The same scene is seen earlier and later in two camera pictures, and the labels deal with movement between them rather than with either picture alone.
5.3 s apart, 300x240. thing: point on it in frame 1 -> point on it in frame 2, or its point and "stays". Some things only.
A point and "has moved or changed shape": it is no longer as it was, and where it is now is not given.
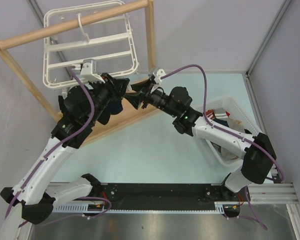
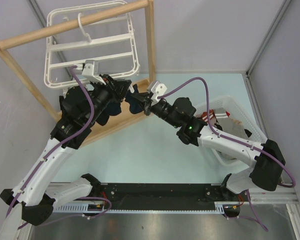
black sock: (104, 117) stays
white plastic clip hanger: (82, 56) stays
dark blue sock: (114, 106) stays
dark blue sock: (223, 122) has moved or changed shape
